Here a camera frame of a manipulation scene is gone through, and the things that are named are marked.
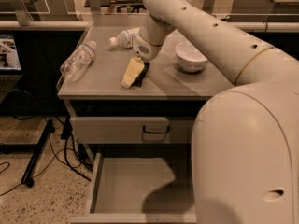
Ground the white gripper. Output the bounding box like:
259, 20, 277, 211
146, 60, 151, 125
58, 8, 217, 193
121, 33, 163, 88

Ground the black rxbar chocolate bar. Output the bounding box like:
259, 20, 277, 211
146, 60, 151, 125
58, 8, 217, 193
133, 62, 150, 87

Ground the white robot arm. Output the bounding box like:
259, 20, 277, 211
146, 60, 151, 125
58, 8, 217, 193
133, 0, 299, 224

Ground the grey drawer cabinet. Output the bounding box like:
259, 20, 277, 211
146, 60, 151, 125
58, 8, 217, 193
55, 13, 235, 224

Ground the grey top drawer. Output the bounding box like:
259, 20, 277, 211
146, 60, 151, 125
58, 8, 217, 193
70, 117, 193, 144

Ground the open grey middle drawer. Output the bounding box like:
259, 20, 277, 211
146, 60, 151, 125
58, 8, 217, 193
70, 147, 196, 224

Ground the white labelled drink bottle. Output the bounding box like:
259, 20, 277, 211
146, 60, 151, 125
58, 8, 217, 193
109, 28, 139, 49

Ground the white ceramic bowl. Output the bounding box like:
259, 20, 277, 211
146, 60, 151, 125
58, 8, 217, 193
175, 41, 208, 73

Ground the clear plastic water bottle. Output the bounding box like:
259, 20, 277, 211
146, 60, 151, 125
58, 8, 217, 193
60, 41, 97, 81

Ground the laptop computer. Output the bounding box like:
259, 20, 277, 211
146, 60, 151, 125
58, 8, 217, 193
0, 34, 22, 103

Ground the black stand leg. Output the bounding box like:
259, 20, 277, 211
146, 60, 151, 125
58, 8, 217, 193
21, 119, 55, 188

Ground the black drawer handle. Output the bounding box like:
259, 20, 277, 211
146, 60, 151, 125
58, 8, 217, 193
142, 126, 170, 135

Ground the black floor cables left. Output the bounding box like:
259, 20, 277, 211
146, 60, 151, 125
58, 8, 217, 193
0, 115, 93, 198

